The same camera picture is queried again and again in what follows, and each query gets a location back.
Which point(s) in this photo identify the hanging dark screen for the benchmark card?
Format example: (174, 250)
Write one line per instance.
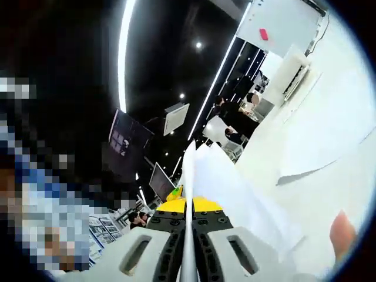
(129, 138)

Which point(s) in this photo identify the whiteboard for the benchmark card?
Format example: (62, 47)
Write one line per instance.
(288, 26)

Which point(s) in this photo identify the white table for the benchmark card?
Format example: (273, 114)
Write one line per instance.
(279, 141)

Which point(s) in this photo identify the ceiling air conditioner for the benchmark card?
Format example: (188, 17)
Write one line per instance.
(176, 119)

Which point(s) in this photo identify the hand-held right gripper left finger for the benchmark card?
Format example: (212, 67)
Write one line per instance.
(164, 235)

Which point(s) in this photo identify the white printing paper sheet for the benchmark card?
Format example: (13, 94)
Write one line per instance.
(323, 158)

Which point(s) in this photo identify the white printer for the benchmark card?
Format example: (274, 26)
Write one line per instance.
(282, 70)

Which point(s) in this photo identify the white ceiling light strip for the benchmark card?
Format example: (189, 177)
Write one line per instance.
(212, 88)
(120, 73)

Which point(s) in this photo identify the pink whiteboard eraser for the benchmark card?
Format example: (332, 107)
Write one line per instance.
(263, 34)

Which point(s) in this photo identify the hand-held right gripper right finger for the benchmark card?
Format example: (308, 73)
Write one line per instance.
(211, 235)

